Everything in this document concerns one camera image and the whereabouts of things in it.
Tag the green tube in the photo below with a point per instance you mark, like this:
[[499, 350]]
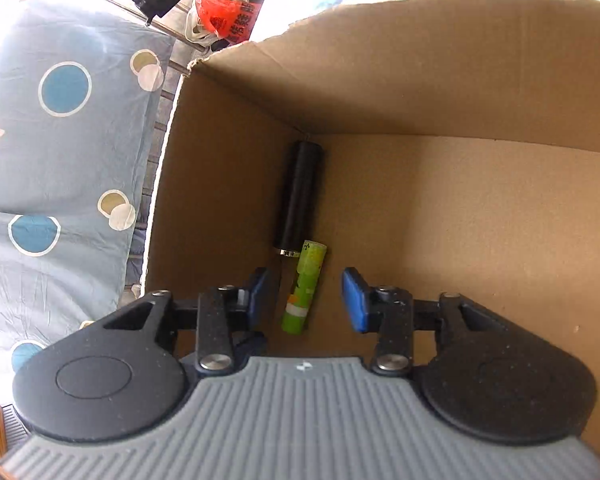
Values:
[[305, 285]]

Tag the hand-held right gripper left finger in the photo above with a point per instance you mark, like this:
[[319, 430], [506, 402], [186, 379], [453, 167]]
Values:
[[260, 296]]

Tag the brown cardboard box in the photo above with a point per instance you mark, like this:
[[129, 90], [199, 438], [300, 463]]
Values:
[[430, 210]]

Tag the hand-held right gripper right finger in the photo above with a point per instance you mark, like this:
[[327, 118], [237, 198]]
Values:
[[355, 301]]

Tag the red plastic bag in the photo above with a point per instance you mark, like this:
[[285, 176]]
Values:
[[225, 15]]

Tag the black cylinder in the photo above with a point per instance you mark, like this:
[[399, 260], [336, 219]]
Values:
[[300, 195]]

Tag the blue patterned quilt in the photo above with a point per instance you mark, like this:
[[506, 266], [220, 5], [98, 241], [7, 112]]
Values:
[[55, 160]]

